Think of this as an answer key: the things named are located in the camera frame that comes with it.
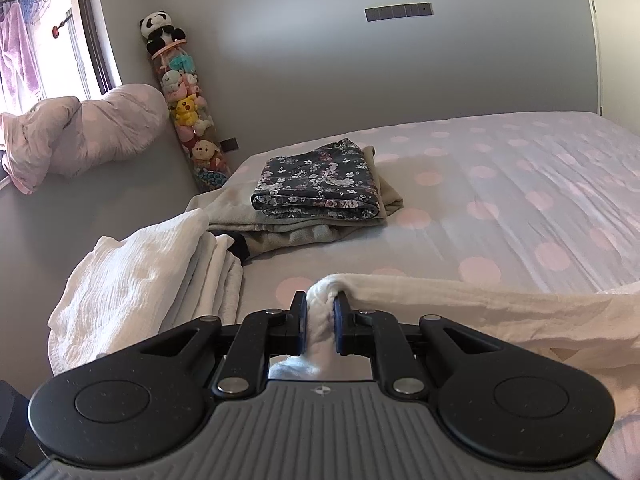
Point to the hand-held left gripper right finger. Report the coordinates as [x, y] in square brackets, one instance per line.
[340, 327]

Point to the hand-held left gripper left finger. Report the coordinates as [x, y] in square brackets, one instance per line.
[302, 325]

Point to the white crinkled garment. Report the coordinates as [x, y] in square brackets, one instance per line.
[475, 305]
[135, 270]

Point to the folded beige garment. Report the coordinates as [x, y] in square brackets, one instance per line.
[300, 232]

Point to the folded pale grey garment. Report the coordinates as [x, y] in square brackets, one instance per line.
[220, 280]

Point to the folded dark floral garment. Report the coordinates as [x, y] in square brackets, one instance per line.
[315, 180]

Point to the folded white crinkled garment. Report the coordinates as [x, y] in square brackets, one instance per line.
[135, 270]

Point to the polka dot bed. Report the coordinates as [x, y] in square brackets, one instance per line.
[500, 200]

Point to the clear tube of plush toys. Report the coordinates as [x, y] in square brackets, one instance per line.
[192, 110]

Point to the grey window seat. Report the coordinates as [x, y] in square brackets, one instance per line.
[75, 220]

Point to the pink polka dot duvet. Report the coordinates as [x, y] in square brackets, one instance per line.
[90, 130]

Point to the panda plush toy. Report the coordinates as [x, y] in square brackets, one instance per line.
[159, 30]

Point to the hanging purple garment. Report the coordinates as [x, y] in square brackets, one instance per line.
[20, 60]

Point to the white door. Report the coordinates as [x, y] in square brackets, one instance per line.
[617, 35]

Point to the black wall socket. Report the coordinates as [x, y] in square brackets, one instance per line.
[229, 144]

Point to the grey wall switch panel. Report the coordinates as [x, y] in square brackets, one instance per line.
[398, 11]

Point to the dark window frame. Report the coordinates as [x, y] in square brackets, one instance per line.
[95, 20]

